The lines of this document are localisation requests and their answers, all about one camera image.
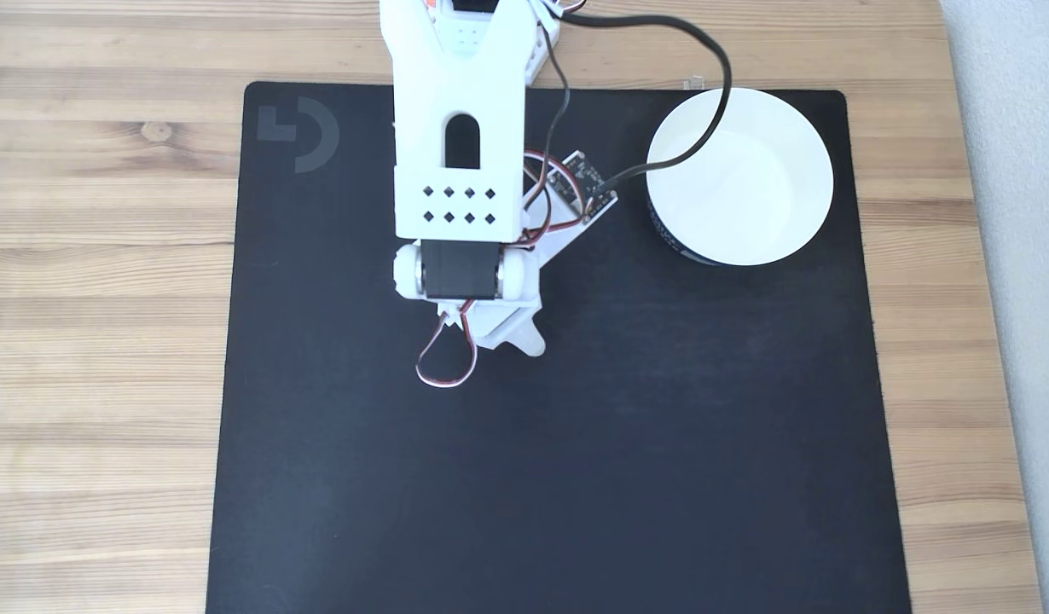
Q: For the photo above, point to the black mouse mat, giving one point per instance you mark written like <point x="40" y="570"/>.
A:
<point x="533" y="477"/>

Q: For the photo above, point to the white paper bowl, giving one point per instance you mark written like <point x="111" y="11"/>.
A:
<point x="746" y="183"/>

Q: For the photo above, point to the camera module on white bracket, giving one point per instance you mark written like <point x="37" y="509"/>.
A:
<point x="586" y="189"/>

